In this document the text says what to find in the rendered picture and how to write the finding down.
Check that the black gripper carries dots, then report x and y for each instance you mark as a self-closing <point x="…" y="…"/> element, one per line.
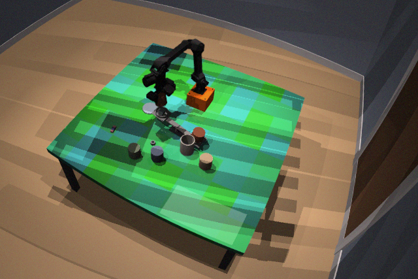
<point x="153" y="96"/>

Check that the orange cylinder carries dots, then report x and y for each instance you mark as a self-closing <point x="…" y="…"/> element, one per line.
<point x="198" y="133"/>

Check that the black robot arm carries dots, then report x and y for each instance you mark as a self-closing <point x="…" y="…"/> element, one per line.
<point x="163" y="63"/>

